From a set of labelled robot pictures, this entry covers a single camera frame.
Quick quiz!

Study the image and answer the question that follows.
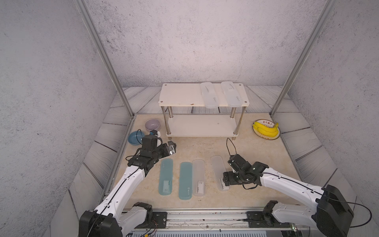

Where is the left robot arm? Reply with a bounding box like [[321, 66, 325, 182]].
[[79, 134, 177, 237]]

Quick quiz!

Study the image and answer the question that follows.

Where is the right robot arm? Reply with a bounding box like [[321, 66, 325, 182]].
[[223, 154, 354, 237]]

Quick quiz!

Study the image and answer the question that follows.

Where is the left green pencil case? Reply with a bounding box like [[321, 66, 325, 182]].
[[159, 159, 173, 196]]

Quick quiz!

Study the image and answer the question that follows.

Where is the green pencil case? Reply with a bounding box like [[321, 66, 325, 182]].
[[179, 162, 192, 200], [159, 159, 173, 196]]

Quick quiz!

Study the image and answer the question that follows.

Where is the right green pencil case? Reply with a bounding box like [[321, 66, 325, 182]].
[[179, 162, 192, 200]]

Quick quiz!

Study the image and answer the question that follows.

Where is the white two-tier shelf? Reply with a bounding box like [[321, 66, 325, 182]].
[[159, 83, 250, 139]]

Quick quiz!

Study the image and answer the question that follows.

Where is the purple bowl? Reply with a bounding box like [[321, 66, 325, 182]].
[[145, 118, 161, 131]]

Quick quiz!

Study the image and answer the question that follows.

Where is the blue bowl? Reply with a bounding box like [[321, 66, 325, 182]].
[[128, 129, 145, 146]]

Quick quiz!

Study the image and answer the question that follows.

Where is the yellow banana bunch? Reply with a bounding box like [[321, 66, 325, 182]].
[[253, 122, 279, 137]]

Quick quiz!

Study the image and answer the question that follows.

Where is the round enamel plate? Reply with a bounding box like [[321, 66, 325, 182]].
[[252, 119, 281, 140]]

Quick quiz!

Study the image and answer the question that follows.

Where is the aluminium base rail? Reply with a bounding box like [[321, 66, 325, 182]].
[[85, 208, 341, 237]]

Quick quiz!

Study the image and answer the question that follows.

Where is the right aluminium frame post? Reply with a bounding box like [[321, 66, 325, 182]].
[[269, 0, 337, 118]]

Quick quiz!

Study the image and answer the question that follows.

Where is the aluminium frame post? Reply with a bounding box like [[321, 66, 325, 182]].
[[269, 0, 337, 118], [74, 0, 134, 117]]

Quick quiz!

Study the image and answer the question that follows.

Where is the left aluminium frame post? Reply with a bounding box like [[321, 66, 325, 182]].
[[74, 0, 134, 117]]

